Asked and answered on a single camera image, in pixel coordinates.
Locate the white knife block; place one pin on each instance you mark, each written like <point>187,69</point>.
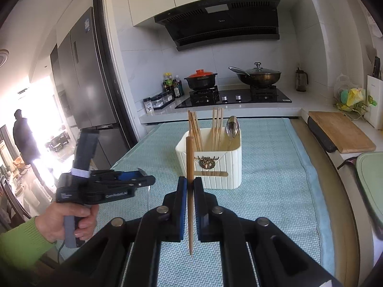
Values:
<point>376,101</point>

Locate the white kitchen counter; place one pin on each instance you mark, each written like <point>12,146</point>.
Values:
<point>299,107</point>

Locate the dark tall cabinet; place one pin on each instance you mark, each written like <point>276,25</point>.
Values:
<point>58,80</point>

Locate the grey refrigerator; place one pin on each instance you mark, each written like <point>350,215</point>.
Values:
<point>86,80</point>

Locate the yellow-capped sauce bottle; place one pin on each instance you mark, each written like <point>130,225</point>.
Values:
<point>168,86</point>

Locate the black gas stove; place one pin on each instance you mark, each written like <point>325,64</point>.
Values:
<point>233,98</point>

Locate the black wok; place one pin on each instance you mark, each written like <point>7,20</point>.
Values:
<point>260,80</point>

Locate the pale green cutting board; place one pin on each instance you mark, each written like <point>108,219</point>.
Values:
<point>372,191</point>

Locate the white spice jar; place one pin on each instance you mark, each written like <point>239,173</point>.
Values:
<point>148,106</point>

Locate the plastic bag with green items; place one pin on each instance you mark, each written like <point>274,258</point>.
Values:
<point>354,95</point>

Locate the teal woven mat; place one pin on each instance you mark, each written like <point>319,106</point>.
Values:
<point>269,185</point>

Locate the black clay pot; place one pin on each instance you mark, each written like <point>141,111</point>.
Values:
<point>200,83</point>

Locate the red pot lid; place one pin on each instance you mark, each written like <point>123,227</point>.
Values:
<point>200,74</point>

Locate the glass wok lid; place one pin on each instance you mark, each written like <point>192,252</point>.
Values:
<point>258,70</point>

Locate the black range hood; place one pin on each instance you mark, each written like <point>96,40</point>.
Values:
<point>221,27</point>

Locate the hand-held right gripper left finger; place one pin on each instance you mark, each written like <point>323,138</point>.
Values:
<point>181,212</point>

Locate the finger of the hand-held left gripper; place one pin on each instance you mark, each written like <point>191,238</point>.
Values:
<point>128,175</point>
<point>143,182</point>

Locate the person's left forearm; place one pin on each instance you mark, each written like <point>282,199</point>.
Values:
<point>21,245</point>

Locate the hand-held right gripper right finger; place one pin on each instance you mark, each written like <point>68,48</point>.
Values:
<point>200,212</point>

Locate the dark sauce bottle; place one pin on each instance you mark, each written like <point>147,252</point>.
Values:
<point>177,88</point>

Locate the person's left hand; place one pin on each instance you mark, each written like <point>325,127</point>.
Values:
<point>49,224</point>

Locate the wooden cutting board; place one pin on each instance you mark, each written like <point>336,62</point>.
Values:
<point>344,131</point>

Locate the cream utensil holder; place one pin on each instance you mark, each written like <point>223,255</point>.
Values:
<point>230,161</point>

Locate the metal spoon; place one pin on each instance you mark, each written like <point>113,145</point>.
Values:
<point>232,127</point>

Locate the ceiling air vent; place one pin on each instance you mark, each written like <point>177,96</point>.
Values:
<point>4,58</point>

